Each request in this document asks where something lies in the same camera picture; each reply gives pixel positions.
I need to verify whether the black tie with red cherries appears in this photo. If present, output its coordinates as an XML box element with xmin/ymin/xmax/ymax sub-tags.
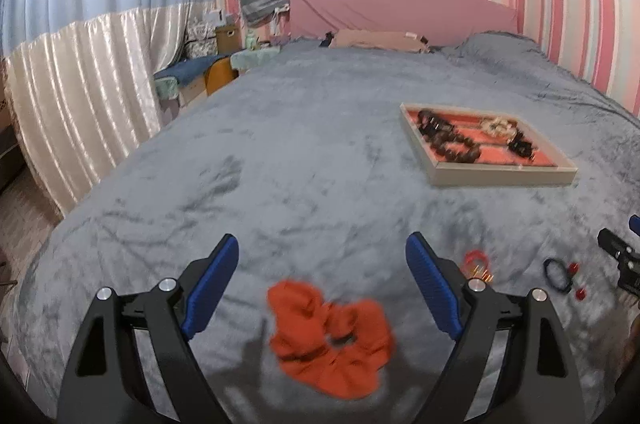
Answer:
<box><xmin>542</xmin><ymin>257</ymin><xmax>587</xmax><ymax>302</ymax></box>

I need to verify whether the black beaded bow hair tie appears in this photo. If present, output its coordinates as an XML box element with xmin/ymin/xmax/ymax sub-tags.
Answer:
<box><xmin>506</xmin><ymin>131</ymin><xmax>538</xmax><ymax>161</ymax></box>

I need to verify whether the orange fabric scrunchie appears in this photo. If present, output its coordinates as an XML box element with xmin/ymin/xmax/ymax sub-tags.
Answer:
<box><xmin>267</xmin><ymin>280</ymin><xmax>395</xmax><ymax>400</ymax></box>

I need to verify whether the brown wooden bead bracelet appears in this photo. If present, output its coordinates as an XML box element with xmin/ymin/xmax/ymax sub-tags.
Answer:
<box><xmin>424</xmin><ymin>126</ymin><xmax>484</xmax><ymax>164</ymax></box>

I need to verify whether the black spiral hair tie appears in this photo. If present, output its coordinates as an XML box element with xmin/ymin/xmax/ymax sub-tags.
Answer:
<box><xmin>418</xmin><ymin>108</ymin><xmax>452</xmax><ymax>135</ymax></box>

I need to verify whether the beige jewelry tray red lining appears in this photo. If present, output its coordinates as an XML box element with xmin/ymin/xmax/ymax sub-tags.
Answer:
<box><xmin>400</xmin><ymin>103</ymin><xmax>578</xmax><ymax>187</ymax></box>

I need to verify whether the cream floral scrunchie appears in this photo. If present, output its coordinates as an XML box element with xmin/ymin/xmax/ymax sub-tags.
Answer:
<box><xmin>480</xmin><ymin>117</ymin><xmax>518</xmax><ymax>140</ymax></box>

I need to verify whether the white sheer curtain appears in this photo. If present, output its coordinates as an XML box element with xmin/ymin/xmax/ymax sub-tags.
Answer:
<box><xmin>6</xmin><ymin>2</ymin><xmax>216</xmax><ymax>214</ymax></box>

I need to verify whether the grey plush bed blanket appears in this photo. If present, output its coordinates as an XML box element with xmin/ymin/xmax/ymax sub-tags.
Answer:
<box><xmin>12</xmin><ymin>33</ymin><xmax>639</xmax><ymax>423</ymax></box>

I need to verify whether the pink bed headboard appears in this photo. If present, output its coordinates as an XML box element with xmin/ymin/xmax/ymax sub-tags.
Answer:
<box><xmin>290</xmin><ymin>0</ymin><xmax>520</xmax><ymax>46</ymax></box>

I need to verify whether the blue cushioned bench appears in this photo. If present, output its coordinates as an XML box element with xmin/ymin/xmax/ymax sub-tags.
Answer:
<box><xmin>153</xmin><ymin>53</ymin><xmax>235</xmax><ymax>102</ymax></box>

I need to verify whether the beige pillow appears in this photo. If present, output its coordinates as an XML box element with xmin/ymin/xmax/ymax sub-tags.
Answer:
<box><xmin>321</xmin><ymin>29</ymin><xmax>431</xmax><ymax>54</ymax></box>

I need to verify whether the brown storage box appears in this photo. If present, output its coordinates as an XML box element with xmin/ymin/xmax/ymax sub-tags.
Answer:
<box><xmin>215</xmin><ymin>24</ymin><xmax>242</xmax><ymax>55</ymax></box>

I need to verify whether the red cord gold charm bracelet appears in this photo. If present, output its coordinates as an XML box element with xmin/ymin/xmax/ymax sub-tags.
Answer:
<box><xmin>462</xmin><ymin>249</ymin><xmax>497</xmax><ymax>285</ymax></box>

